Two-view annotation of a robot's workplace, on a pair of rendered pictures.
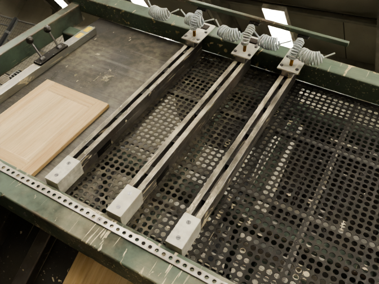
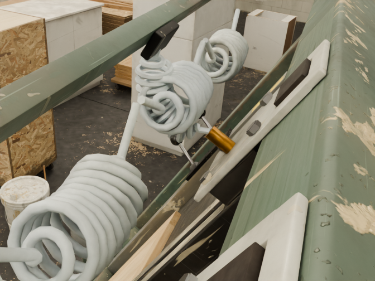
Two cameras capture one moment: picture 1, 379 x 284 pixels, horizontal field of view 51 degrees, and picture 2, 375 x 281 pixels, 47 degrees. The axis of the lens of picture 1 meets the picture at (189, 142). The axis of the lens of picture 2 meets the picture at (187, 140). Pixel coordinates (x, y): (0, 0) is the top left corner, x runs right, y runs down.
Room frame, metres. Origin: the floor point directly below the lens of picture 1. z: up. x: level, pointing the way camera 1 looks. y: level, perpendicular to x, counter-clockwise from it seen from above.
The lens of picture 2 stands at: (1.83, -0.19, 2.08)
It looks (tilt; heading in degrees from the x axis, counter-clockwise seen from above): 30 degrees down; 85
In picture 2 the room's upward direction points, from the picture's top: 5 degrees clockwise
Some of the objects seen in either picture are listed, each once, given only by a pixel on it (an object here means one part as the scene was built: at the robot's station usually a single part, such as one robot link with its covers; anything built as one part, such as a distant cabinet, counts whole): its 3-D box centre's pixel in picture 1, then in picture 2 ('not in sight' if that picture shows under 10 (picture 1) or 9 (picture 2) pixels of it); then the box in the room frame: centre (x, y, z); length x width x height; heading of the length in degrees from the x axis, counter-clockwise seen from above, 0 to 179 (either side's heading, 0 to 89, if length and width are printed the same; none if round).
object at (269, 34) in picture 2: not in sight; (267, 41); (3.33, 5.67, 0.36); 0.58 x 0.45 x 0.72; 151
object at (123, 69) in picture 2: not in sight; (142, 74); (1.63, 4.68, 0.15); 0.61 x 0.52 x 0.31; 61
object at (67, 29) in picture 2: not in sight; (53, 50); (0.67, 4.41, 0.48); 1.00 x 0.64 x 0.95; 61
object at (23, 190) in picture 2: not in sight; (27, 204); (1.02, 2.07, 0.24); 0.32 x 0.30 x 0.47; 61
